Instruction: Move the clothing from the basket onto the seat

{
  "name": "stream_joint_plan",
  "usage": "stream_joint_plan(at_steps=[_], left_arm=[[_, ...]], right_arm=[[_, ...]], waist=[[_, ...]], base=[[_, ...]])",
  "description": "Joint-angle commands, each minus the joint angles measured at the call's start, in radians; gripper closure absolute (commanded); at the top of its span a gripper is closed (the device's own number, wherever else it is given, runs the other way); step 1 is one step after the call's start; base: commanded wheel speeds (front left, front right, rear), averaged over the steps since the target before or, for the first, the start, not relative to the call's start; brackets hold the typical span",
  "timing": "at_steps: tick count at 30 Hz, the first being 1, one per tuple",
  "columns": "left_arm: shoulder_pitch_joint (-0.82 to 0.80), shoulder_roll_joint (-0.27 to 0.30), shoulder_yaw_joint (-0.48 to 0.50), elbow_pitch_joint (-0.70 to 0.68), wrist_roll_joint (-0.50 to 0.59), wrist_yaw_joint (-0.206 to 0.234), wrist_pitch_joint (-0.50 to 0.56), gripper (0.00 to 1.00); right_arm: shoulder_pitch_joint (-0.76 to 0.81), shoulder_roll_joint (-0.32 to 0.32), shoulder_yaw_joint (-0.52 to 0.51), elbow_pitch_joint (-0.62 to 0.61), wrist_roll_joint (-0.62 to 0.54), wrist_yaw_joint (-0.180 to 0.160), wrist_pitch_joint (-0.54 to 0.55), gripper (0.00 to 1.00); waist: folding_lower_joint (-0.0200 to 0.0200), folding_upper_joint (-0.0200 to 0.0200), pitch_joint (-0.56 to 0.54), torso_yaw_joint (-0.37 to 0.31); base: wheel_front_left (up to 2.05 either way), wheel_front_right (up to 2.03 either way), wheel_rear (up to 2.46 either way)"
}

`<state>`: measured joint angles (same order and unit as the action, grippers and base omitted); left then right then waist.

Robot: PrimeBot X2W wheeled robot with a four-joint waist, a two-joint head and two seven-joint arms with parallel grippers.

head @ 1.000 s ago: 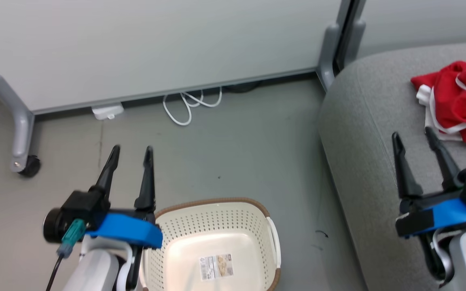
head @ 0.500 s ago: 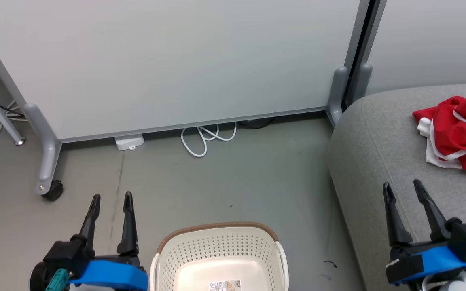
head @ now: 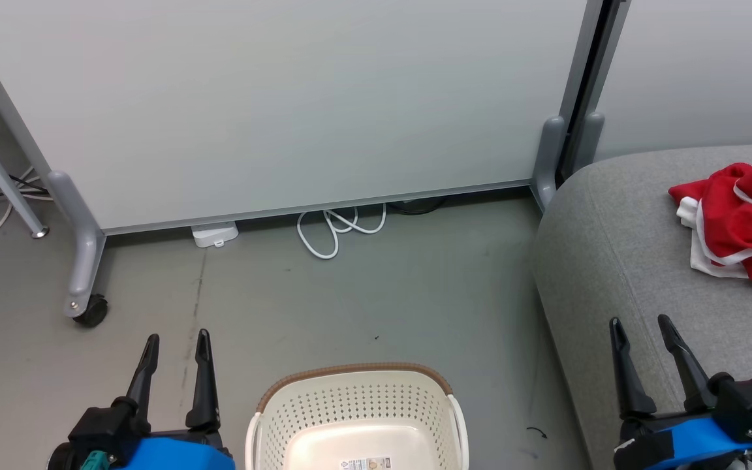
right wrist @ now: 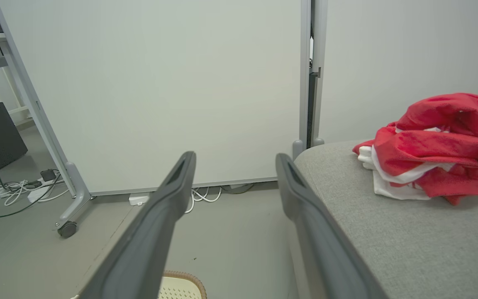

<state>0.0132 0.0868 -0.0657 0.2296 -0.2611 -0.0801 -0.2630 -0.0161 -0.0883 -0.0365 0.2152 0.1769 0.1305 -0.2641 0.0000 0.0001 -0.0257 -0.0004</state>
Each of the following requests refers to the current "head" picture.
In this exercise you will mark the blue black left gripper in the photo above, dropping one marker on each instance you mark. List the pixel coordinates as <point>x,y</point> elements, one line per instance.
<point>173,454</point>

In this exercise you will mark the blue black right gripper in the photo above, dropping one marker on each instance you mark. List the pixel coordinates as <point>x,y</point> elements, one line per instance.
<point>683,440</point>

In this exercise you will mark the red garment with white trim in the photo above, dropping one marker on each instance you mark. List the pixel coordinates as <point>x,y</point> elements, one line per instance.
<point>741,222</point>

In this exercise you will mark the cream perforated laundry basket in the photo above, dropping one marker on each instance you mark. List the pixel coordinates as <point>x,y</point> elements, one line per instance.
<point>356,405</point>

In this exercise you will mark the basket sticker label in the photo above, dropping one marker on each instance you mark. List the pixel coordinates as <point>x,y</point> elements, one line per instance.
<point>364,464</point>

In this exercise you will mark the black caster wheel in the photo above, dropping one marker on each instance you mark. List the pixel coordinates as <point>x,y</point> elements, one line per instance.
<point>93,312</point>

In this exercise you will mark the grey fabric sofa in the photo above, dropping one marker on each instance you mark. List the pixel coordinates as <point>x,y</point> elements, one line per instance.
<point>617,261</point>

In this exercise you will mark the white power adapter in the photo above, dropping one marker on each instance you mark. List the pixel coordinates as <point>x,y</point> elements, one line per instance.
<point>215,234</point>

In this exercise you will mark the grey partition leg with caster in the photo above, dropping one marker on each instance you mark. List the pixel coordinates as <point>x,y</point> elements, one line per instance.
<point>85,254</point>

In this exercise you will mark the large white partition panel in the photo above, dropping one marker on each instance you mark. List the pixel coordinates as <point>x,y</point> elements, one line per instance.
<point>284,98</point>

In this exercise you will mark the narrow white partition panel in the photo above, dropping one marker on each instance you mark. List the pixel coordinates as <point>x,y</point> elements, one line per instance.
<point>702,72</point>

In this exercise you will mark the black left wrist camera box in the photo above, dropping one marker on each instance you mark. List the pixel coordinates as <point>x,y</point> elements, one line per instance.
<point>105,427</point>

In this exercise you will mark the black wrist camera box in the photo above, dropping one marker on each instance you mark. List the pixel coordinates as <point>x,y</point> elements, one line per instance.
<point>751,398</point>
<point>105,427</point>

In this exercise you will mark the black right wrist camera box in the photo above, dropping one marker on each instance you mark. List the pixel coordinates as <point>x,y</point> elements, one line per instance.
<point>751,398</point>

